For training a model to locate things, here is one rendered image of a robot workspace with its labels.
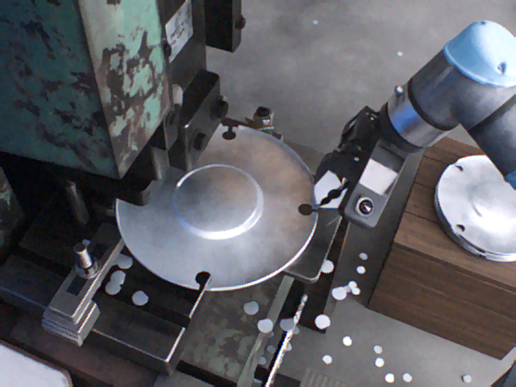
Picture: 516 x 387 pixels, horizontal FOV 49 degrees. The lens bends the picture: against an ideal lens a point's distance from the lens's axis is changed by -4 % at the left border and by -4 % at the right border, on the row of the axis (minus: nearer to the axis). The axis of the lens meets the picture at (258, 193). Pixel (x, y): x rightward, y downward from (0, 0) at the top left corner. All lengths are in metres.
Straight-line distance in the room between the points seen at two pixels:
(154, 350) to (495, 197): 0.94
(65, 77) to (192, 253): 0.40
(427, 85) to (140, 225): 0.43
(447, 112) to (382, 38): 1.82
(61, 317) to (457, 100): 0.57
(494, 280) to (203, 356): 0.75
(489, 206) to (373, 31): 1.21
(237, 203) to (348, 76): 1.45
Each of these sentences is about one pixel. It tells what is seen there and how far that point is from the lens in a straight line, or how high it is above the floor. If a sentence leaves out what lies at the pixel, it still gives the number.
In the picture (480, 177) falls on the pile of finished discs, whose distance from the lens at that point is 1.51.
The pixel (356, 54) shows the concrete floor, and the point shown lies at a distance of 2.33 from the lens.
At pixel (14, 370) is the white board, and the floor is 0.52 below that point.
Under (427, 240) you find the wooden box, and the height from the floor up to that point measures 0.35.
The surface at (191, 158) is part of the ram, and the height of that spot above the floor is 0.92.
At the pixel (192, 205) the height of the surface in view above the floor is 0.79.
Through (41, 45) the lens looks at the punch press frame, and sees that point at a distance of 0.45.
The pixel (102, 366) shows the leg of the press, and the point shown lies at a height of 0.62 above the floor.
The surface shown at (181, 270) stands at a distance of 0.78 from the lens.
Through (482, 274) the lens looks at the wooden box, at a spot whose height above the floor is 0.35.
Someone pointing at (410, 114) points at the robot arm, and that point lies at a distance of 0.65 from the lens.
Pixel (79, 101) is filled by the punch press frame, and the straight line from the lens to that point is 0.47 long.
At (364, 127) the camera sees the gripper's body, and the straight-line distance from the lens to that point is 0.75.
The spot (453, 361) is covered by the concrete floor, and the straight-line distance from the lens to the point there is 1.66.
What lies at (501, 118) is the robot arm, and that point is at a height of 1.06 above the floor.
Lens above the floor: 1.46
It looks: 53 degrees down
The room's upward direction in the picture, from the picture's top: 3 degrees clockwise
